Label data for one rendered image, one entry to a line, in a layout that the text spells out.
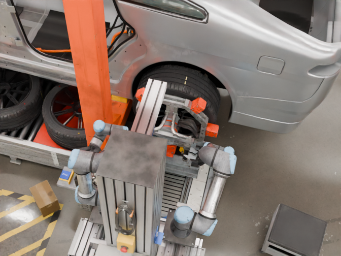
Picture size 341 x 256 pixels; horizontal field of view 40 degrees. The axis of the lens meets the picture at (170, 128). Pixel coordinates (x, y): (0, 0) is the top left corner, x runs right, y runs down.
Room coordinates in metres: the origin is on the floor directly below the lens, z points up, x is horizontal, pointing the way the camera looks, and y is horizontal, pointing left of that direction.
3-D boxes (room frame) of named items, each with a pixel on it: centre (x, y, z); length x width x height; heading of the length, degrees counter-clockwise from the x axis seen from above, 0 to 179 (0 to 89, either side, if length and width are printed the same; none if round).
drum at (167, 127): (1.98, 0.01, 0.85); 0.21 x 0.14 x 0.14; 171
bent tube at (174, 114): (1.91, -0.08, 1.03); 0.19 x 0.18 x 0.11; 171
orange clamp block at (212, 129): (2.00, -0.31, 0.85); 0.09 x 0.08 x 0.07; 81
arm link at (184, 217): (1.22, -0.14, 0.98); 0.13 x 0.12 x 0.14; 74
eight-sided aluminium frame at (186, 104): (2.05, 0.00, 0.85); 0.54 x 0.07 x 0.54; 81
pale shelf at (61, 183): (1.68, 0.62, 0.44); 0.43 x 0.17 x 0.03; 81
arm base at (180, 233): (1.22, -0.14, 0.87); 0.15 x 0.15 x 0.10
